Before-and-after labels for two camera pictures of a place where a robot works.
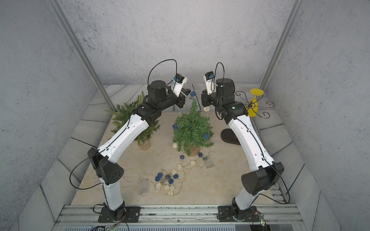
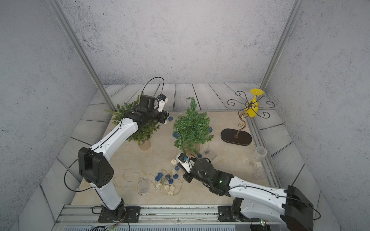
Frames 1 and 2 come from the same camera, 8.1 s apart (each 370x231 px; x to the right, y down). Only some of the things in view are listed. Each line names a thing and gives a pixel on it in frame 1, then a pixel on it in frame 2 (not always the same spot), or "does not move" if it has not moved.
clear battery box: [144, 186] does not move
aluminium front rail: [88, 214] does not move
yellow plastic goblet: [252, 106] does not move
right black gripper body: [213, 100] to [195, 175]
